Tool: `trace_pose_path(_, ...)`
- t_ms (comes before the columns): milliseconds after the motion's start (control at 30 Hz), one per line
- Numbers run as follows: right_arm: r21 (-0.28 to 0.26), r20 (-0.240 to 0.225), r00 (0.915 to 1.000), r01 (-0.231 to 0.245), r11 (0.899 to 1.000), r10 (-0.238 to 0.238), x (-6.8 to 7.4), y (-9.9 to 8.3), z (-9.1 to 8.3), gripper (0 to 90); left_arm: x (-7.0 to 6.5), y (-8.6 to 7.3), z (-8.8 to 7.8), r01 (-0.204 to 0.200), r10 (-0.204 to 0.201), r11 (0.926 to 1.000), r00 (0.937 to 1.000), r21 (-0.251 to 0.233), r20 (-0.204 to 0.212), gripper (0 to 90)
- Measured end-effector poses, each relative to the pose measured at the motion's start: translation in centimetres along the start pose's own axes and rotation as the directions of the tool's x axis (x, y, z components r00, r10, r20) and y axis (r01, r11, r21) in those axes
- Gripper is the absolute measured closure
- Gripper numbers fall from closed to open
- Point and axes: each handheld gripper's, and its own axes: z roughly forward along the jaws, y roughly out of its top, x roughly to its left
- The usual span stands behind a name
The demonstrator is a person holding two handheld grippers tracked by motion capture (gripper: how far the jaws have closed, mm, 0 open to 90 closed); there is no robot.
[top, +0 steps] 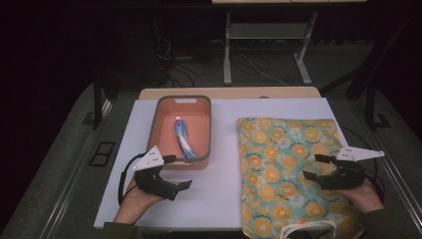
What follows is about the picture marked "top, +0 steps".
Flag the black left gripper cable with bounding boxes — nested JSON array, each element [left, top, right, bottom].
[[116, 152, 147, 207]]

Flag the white floor cable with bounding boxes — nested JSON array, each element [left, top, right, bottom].
[[237, 53, 291, 88]]

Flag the person's left hand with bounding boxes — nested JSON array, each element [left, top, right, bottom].
[[113, 178, 165, 225]]

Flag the orange storage basket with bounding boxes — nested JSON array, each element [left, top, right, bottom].
[[146, 95, 213, 171]]

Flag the wooden table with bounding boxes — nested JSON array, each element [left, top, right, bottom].
[[137, 86, 322, 101]]

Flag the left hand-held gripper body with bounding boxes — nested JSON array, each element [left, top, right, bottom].
[[132, 145, 182, 202]]

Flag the black floor frame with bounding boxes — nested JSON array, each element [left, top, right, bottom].
[[88, 140, 116, 168]]

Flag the black floor cables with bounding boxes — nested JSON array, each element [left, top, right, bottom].
[[154, 34, 230, 89]]

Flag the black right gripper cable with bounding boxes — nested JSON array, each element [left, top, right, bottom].
[[340, 124, 386, 202]]

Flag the blue and white toothpaste tube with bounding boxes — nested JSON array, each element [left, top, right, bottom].
[[174, 116, 198, 160]]

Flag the metal floor rail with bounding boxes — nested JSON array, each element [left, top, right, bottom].
[[363, 127, 422, 230], [39, 99, 114, 239]]

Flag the lemon print cloth bag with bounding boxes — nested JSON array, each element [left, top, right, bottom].
[[235, 117, 366, 239]]

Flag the white board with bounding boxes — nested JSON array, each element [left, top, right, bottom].
[[93, 97, 350, 232]]

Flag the grey metal frame desk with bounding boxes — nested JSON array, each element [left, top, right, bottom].
[[211, 0, 368, 87]]

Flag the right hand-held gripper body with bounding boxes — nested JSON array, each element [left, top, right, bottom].
[[315, 146, 386, 191]]

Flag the black metal stand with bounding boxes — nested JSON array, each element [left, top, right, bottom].
[[318, 13, 422, 131], [81, 71, 121, 131]]

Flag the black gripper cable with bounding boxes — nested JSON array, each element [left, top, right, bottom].
[[340, 124, 386, 202], [116, 152, 147, 207]]

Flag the person's right hand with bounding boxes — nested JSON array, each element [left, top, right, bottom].
[[331, 178, 385, 214]]

